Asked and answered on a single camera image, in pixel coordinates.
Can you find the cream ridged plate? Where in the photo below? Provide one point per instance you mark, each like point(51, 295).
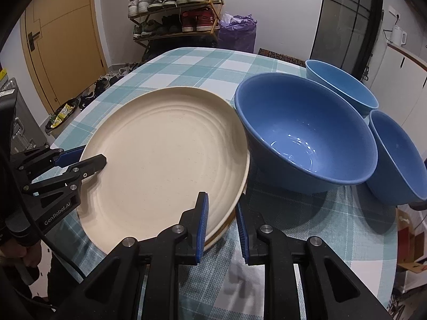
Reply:
point(243, 186)
point(160, 160)

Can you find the large brown patterned doormat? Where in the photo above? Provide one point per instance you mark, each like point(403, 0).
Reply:
point(283, 56)

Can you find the white electric kettle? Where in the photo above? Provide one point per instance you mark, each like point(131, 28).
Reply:
point(397, 35)

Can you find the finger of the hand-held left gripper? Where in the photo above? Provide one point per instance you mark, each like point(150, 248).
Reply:
point(86, 166)
point(71, 156)

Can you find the pile of dark shoes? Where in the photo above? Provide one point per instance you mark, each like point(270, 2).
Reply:
point(100, 85)

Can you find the purple plastic bag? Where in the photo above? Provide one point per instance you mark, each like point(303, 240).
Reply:
point(238, 36)

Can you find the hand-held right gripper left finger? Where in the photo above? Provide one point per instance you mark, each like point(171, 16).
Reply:
point(202, 226)

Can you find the wooden shoe rack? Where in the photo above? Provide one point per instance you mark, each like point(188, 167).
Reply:
point(160, 35)

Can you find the blue bowl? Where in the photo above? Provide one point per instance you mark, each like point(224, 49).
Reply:
point(347, 86)
point(397, 163)
point(300, 133)

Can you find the person's left hand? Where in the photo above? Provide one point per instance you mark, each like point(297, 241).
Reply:
point(23, 258)

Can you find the black bag of yellow wrappers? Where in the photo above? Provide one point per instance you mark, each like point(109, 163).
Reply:
point(63, 115)

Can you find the group of assorted sneakers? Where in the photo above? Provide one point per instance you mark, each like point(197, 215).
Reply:
point(200, 20)

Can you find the white kitchen cabinets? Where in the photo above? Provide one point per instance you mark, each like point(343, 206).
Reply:
point(400, 73)

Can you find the black framed glass door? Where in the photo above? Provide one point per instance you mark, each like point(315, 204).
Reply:
point(343, 23)

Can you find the wooden door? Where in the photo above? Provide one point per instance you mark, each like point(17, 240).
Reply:
point(66, 56)

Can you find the red cardboard box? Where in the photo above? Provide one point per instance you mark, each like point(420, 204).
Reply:
point(407, 240)

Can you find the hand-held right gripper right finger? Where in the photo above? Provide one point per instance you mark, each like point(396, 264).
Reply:
point(242, 233)

